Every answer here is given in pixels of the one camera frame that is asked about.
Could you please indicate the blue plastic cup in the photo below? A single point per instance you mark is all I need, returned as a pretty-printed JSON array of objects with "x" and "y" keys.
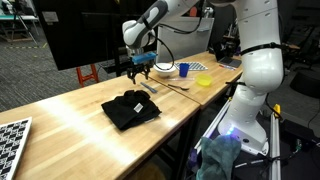
[{"x": 184, "y": 70}]

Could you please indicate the grey laptop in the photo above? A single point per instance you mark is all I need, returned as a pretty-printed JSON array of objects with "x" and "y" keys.
[{"x": 230, "y": 62}]

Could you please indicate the teal cloth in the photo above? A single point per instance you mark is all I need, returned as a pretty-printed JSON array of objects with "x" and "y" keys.
[{"x": 218, "y": 156}]

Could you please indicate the yellow plastic bowl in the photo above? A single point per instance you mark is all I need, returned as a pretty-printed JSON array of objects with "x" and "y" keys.
[{"x": 204, "y": 80}]

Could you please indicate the aluminium rail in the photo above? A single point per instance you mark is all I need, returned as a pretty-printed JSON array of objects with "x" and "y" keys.
[
  {"x": 213, "y": 125},
  {"x": 275, "y": 146}
]

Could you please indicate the camera tripod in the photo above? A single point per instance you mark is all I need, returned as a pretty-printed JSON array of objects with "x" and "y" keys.
[{"x": 23, "y": 23}]

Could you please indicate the red pen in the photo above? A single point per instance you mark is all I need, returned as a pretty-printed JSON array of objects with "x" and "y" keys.
[{"x": 226, "y": 67}]

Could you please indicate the white divider panel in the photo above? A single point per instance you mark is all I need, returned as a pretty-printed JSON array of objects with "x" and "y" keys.
[{"x": 190, "y": 43}]

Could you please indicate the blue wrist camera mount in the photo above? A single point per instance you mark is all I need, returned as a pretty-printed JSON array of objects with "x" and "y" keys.
[{"x": 144, "y": 57}]

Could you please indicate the white bowl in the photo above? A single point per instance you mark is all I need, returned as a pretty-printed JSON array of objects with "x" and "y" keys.
[{"x": 164, "y": 71}]

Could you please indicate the orange sawhorse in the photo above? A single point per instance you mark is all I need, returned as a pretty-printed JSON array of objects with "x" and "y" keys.
[{"x": 81, "y": 78}]

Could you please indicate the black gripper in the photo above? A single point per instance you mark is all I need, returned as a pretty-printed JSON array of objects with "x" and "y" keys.
[{"x": 138, "y": 68}]

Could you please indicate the yellow clamp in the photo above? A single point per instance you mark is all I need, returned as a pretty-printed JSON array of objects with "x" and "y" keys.
[
  {"x": 277, "y": 110},
  {"x": 229, "y": 99}
]

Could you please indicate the large black screen panel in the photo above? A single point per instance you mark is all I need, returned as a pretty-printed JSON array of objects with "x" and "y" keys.
[{"x": 73, "y": 36}]

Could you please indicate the small checkerboard sheet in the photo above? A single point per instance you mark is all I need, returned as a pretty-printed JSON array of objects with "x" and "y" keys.
[{"x": 196, "y": 66}]

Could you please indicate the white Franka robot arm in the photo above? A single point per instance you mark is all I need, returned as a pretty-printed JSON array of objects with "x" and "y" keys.
[{"x": 260, "y": 66}]

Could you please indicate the white marker calibration board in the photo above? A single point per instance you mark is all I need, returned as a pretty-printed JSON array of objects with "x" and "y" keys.
[{"x": 11, "y": 143}]

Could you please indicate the black folded cloth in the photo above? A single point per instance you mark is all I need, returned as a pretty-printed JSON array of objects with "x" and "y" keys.
[{"x": 123, "y": 110}]

